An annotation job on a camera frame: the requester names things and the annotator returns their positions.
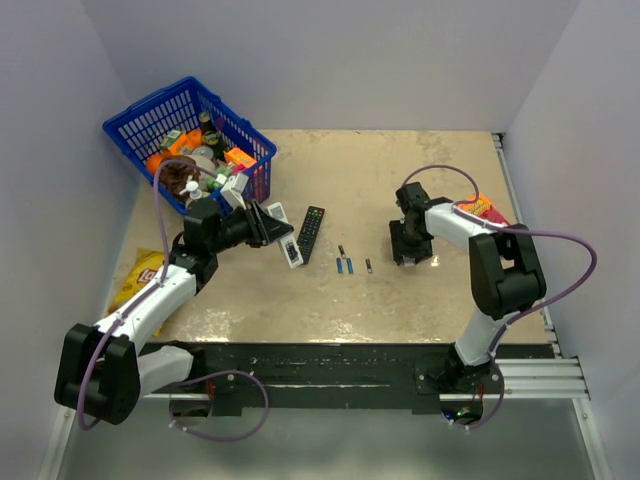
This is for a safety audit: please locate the green sponge pack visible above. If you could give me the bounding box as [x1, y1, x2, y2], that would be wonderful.
[206, 165, 234, 191]

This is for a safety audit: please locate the orange juice carton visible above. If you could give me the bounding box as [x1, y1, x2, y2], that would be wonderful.
[160, 129, 202, 156]

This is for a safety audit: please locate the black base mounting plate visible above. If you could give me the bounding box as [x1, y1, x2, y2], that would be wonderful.
[134, 340, 556, 416]

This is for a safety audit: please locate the black TV remote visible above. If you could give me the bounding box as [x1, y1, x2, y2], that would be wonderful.
[297, 206, 325, 265]

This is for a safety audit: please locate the white pump bottle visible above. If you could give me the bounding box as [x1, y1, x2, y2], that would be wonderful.
[180, 180, 208, 208]

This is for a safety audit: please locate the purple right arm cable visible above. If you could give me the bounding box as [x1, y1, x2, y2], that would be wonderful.
[402, 164, 599, 359]

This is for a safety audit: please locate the orange fruit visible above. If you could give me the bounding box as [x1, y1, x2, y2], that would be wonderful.
[145, 153, 165, 175]

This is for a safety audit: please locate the green glass bottle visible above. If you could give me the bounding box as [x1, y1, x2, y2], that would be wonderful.
[199, 111, 226, 160]

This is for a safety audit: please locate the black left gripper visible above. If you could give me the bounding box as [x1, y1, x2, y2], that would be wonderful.
[209, 199, 293, 255]

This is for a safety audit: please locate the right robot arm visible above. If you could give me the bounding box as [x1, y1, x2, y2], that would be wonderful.
[389, 182, 547, 393]

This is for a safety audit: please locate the orange pink box in basket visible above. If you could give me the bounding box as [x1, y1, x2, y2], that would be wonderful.
[224, 147, 257, 173]

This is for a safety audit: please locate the white air conditioner remote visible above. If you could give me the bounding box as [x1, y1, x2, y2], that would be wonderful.
[267, 202, 303, 269]

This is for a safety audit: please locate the pink orange snack box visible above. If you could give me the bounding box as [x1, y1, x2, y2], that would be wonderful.
[459, 193, 509, 226]

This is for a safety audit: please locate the blue plastic basket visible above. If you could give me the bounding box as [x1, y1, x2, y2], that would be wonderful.
[103, 77, 277, 202]

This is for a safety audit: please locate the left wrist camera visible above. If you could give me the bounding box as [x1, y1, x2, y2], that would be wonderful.
[220, 172, 248, 210]

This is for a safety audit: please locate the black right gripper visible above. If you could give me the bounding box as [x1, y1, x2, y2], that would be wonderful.
[391, 219, 434, 264]

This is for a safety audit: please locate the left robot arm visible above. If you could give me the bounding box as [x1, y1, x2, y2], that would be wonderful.
[54, 199, 294, 425]

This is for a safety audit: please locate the brown crumpled bag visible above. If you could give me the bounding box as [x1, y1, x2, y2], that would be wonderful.
[159, 155, 200, 201]

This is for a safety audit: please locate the tin can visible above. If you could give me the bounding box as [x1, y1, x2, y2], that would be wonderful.
[191, 145, 215, 161]

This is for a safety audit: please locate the yellow Lays chips bag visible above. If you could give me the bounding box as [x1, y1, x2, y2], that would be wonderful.
[107, 248, 164, 314]

